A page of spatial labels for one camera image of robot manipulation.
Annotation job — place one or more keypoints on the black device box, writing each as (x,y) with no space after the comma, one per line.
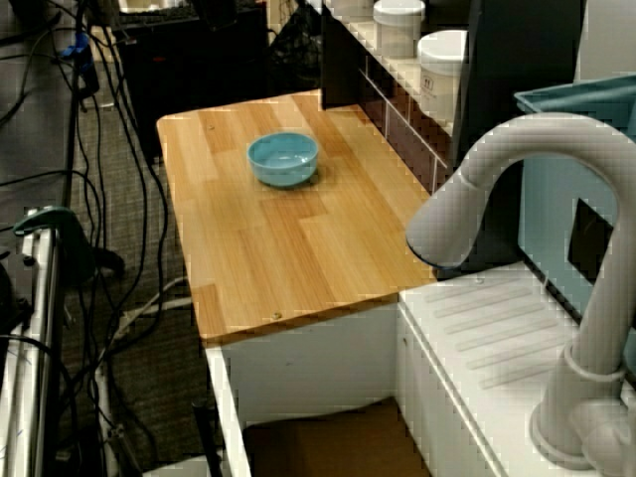
(11,298)

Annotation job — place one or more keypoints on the beige tile shelf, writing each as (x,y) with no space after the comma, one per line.
(397,67)

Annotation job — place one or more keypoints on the blue tape piece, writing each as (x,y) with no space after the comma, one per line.
(79,47)

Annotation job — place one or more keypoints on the light blue ceramic bowl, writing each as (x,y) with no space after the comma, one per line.
(283,161)

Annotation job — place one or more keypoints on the grey toy faucet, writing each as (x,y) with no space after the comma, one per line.
(603,298)

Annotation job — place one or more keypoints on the large wooden plank countertop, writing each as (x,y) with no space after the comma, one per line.
(278,248)

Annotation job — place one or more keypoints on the dark tile backsplash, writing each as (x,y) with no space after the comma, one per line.
(397,119)

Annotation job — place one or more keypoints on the labelled plastic jar white lid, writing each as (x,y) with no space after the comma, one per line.
(439,74)

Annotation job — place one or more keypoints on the aluminium frame rail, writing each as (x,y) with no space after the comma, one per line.
(42,323)

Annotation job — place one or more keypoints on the black computer case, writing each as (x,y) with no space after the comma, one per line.
(199,64)

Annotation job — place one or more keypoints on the clear plastic jar white lid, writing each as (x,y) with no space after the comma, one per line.
(397,30)

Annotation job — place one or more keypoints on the black stand pole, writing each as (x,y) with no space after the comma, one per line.
(73,149)

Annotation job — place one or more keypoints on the black kitchen post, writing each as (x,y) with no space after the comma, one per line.
(517,49)
(343,59)

